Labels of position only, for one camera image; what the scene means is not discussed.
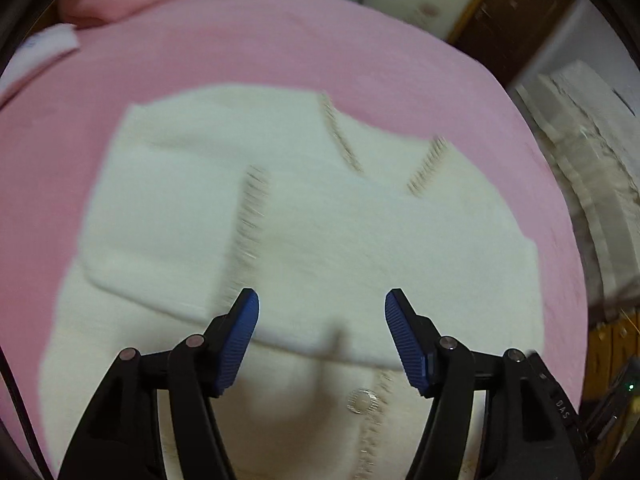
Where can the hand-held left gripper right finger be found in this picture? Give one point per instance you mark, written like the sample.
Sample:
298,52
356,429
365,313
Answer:
405,345

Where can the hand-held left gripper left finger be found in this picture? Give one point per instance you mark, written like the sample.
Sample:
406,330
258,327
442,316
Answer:
237,340

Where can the white fuzzy cardigan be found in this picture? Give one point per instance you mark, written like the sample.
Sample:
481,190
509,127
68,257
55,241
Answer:
300,210

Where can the orange wooden furniture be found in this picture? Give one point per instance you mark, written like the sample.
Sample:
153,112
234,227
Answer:
607,355

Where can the pink bed blanket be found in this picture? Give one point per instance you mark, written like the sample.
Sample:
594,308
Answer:
250,50

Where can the brown wooden door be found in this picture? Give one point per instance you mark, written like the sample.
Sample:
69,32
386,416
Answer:
515,15

